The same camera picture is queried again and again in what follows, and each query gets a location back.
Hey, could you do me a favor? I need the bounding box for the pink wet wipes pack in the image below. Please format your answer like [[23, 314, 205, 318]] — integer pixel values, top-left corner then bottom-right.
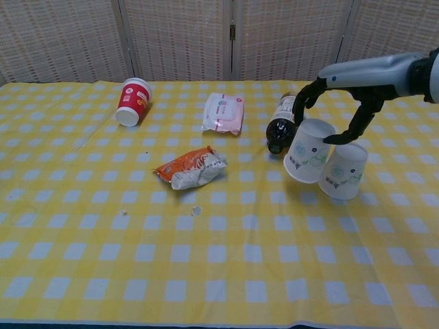
[[200, 92, 247, 137]]

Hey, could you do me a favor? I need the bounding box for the orange crumpled snack wrapper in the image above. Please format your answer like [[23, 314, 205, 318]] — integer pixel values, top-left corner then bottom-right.
[[154, 145, 229, 191]]

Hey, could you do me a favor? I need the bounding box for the dark glass bottle with label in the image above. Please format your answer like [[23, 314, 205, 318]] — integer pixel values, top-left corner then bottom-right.
[[265, 91, 303, 154]]

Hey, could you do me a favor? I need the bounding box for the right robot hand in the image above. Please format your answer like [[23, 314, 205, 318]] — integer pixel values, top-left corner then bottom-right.
[[292, 51, 429, 145]]

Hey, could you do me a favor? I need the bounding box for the yellow checkered tablecloth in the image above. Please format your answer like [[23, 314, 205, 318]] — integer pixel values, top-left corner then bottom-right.
[[0, 79, 439, 327]]

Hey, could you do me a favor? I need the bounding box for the white floral paper cup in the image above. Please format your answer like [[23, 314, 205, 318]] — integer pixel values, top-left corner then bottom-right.
[[283, 118, 337, 184], [318, 143, 369, 201]]

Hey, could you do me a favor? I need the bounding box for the red paper cup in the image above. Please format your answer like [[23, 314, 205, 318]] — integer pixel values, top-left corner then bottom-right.
[[115, 77, 153, 128]]

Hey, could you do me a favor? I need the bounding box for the woven folding screen panel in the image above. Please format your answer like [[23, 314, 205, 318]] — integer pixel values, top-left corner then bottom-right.
[[0, 0, 128, 84], [232, 0, 356, 82], [119, 0, 237, 82], [337, 0, 439, 82]]

